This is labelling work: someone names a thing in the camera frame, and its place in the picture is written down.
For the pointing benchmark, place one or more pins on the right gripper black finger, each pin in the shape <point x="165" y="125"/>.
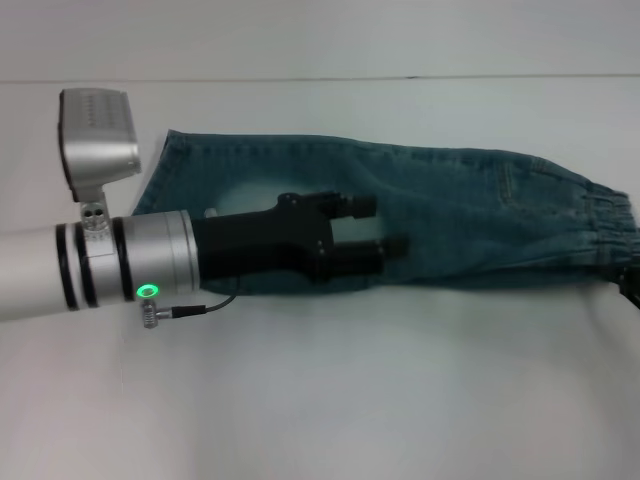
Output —
<point x="631" y="287"/>

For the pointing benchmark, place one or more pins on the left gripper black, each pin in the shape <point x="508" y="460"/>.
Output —
<point x="250" y="245"/>

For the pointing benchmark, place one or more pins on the blue denim shorts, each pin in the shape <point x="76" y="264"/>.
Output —
<point x="475" y="210"/>

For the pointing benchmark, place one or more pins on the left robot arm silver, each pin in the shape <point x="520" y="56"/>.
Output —
<point x="40" y="270"/>

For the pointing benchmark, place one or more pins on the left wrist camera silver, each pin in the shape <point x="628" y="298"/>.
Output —
<point x="97" y="135"/>

